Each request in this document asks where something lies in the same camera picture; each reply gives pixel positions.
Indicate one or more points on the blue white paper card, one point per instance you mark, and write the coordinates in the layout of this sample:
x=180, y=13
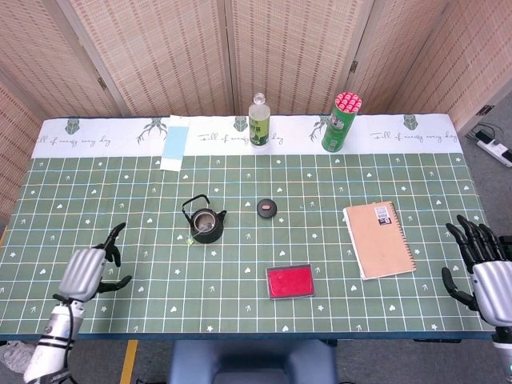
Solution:
x=175, y=144

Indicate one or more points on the glass bottle green label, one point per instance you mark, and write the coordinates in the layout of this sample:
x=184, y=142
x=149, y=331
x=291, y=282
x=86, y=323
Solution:
x=259, y=124

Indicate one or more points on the white power strip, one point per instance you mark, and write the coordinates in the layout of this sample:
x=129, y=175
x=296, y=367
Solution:
x=498, y=151

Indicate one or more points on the white sneaker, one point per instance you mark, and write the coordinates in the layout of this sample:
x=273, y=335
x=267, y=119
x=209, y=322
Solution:
x=16, y=356

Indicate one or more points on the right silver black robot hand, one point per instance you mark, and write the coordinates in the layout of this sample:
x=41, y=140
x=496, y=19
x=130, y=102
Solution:
x=494, y=292

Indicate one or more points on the green chips can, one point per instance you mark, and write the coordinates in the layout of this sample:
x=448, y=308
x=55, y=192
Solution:
x=340, y=124

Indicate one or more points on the green grid tablecloth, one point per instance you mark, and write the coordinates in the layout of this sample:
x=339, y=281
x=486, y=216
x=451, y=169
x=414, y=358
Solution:
x=120, y=192

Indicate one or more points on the kraft spiral notebook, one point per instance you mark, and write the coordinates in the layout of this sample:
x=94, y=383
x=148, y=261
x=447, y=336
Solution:
x=380, y=244

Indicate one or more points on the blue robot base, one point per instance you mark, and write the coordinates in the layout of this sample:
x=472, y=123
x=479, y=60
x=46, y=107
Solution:
x=252, y=362

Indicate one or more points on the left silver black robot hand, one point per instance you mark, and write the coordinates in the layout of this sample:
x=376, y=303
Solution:
x=82, y=274

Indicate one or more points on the red ink pad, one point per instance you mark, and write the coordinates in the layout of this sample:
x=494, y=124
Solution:
x=290, y=282

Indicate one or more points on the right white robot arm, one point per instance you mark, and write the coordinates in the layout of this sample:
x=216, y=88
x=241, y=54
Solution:
x=504, y=354

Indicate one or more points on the woven folding screen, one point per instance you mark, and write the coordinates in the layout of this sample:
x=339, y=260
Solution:
x=168, y=52

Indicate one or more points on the black teapot lid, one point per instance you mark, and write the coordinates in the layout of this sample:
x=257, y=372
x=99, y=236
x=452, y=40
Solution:
x=266, y=208

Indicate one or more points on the black iron teapot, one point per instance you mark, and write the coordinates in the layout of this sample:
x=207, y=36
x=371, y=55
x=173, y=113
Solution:
x=208, y=236

